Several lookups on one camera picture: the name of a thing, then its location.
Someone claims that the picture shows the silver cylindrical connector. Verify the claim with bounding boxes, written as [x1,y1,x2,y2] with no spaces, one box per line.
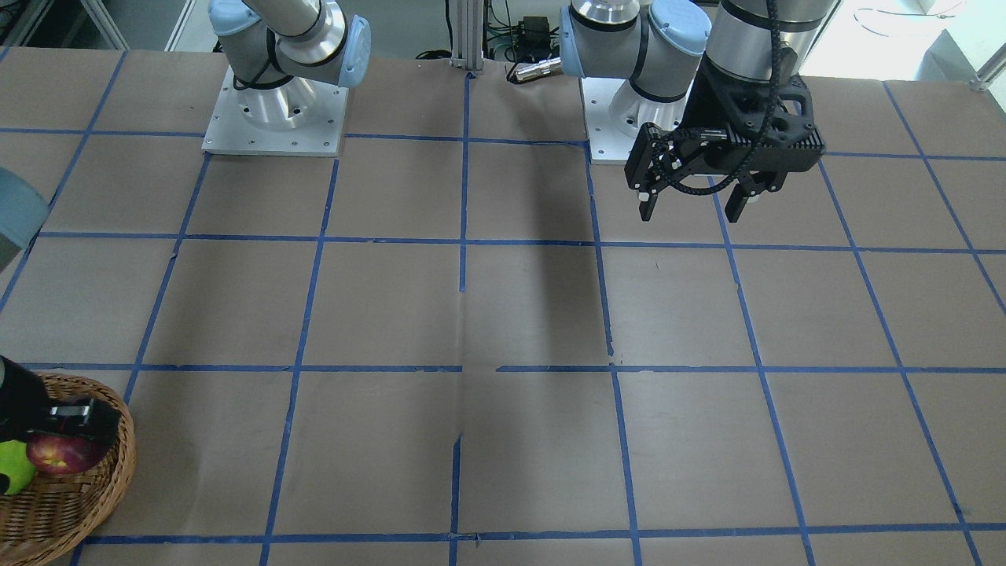
[506,57,563,85]

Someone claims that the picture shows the woven wicker basket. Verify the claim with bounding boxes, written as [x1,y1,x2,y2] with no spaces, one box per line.
[1,372,137,565]

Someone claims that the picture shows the black power adapter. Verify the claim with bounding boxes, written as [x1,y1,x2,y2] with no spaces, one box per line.
[517,16,551,48]

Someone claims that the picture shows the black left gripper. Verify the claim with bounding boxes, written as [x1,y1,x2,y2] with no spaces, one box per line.
[624,60,826,223]

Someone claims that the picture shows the green apple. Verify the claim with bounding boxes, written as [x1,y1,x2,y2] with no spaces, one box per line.
[1,439,37,495]

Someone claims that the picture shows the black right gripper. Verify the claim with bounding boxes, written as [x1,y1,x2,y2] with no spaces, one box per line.
[1,357,122,442]

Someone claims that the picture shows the red apple with yellow spot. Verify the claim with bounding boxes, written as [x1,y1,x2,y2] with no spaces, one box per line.
[28,435,110,474]

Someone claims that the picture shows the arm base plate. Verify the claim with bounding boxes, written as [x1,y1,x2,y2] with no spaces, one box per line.
[201,69,350,158]
[581,78,687,165]

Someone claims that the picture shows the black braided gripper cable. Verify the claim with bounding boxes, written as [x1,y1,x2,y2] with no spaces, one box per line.
[651,0,788,196]

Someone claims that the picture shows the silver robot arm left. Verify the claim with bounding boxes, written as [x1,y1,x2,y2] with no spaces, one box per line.
[558,1,838,223]

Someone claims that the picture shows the aluminium frame post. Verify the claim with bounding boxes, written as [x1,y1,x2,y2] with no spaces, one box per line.
[446,1,486,75]

